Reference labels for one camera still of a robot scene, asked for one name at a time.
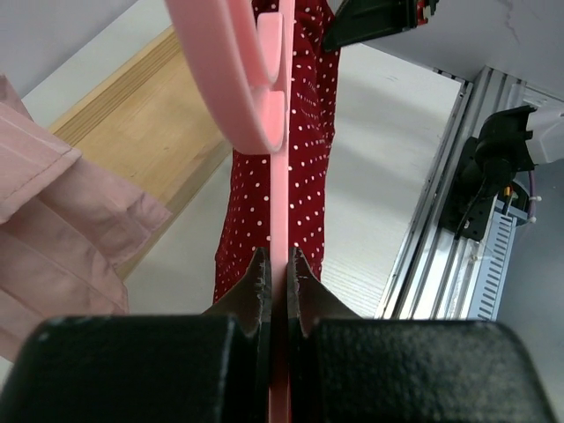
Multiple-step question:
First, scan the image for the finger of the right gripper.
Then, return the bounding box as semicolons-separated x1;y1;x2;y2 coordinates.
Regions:
322;0;419;52

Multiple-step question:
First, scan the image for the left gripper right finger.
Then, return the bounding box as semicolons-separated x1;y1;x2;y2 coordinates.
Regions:
287;249;556;422

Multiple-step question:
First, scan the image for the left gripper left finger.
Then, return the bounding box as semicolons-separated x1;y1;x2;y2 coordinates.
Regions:
1;249;271;422

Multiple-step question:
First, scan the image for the pink plastic hanger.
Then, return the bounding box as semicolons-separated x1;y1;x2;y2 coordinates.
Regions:
166;1;295;422

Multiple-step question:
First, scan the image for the red polka dot cloth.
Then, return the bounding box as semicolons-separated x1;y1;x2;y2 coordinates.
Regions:
213;0;340;301

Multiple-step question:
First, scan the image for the pink skirt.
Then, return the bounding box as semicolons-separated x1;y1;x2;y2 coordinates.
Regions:
1;79;169;360

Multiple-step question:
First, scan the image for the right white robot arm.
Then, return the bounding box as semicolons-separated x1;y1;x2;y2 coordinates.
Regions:
323;1;563;241

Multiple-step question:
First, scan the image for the wooden clothes rack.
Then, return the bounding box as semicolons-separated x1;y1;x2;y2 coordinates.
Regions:
48;24;234;281

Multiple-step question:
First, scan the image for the aluminium mounting rail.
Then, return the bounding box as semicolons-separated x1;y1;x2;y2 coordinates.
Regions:
374;65;564;323

